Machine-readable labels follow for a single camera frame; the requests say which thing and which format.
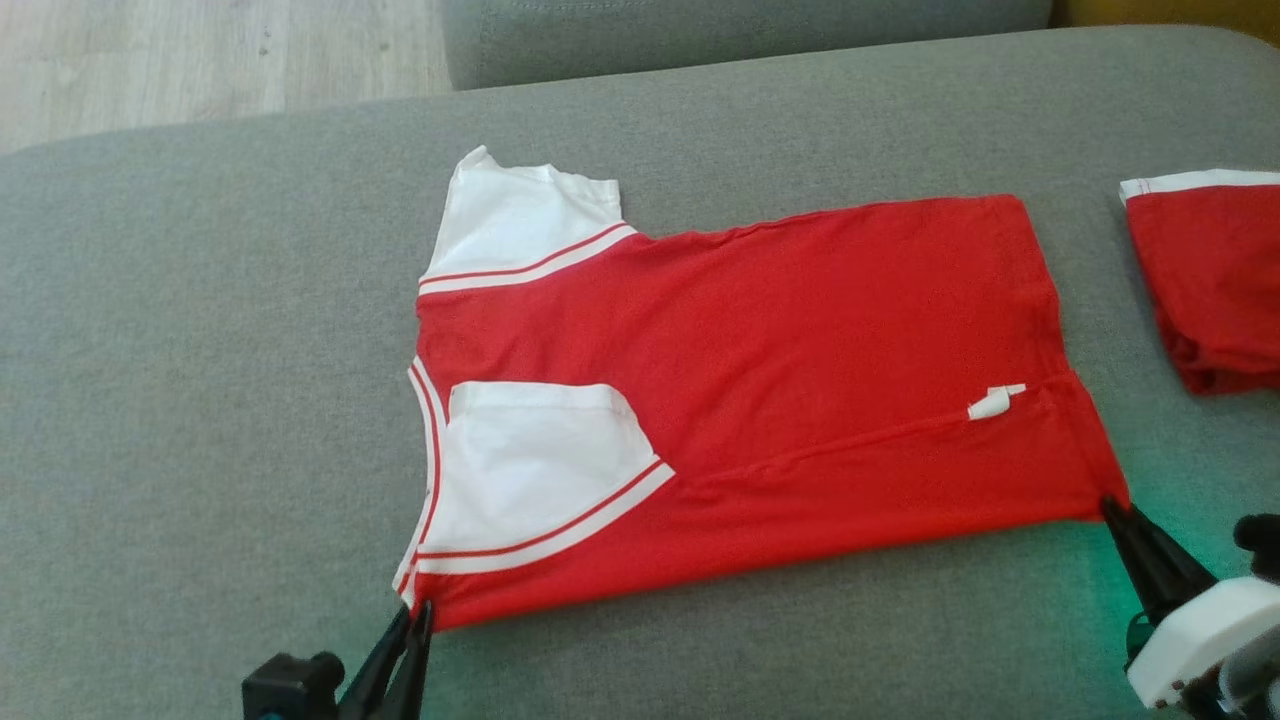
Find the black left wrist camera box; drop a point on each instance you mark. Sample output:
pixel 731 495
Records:
pixel 290 685

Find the mustard yellow upholstered panel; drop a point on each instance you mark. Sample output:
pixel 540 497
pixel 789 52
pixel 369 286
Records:
pixel 1200 12

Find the red white basketball jersey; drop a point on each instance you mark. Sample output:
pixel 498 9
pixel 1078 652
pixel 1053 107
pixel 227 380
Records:
pixel 800 330

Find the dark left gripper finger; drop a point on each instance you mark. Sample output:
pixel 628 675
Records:
pixel 372 680
pixel 412 670

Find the red shorts with white trim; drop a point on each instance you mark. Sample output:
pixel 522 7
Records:
pixel 1220 280

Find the small grey sofa cushion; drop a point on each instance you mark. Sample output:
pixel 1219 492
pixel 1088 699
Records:
pixel 750 30

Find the large grey sofa seat cushion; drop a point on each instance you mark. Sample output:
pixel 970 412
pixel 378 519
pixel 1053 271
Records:
pixel 200 400

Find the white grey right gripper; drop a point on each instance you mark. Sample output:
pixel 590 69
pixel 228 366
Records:
pixel 1200 640

